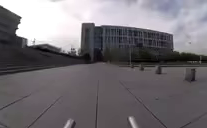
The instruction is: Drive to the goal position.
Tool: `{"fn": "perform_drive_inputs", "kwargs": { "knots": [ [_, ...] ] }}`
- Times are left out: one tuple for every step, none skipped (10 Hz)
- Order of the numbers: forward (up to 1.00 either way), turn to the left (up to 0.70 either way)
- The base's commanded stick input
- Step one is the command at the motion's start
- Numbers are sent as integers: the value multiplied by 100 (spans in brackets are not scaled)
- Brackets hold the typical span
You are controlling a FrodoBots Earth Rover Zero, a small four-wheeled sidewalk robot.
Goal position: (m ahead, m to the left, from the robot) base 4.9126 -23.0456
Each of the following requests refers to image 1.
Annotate grey stone steps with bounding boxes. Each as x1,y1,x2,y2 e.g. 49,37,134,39
0,45,89,78

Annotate row of stone bollards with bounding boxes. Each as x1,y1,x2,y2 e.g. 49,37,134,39
129,63,197,83

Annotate large glass-fronted building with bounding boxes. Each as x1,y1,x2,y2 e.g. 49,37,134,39
80,22,175,63

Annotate low flat-roofed building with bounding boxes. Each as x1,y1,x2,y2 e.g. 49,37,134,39
29,43,63,54

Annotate grey paved plaza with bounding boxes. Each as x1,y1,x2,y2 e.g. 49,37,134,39
0,62,207,128

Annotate row of trees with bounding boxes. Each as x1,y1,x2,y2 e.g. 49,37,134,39
102,46,207,64

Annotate dark building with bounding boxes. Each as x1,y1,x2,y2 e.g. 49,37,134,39
0,0,28,49

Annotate robot's own part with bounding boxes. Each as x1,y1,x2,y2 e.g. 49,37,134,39
63,118,77,128
127,115,140,128

